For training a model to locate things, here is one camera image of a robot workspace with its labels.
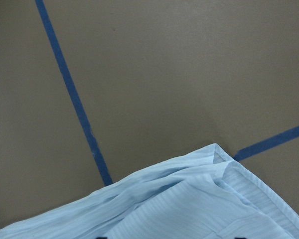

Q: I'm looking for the light blue button-up shirt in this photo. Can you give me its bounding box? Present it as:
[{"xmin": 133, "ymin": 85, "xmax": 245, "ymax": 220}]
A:
[{"xmin": 0, "ymin": 144, "xmax": 299, "ymax": 239}]

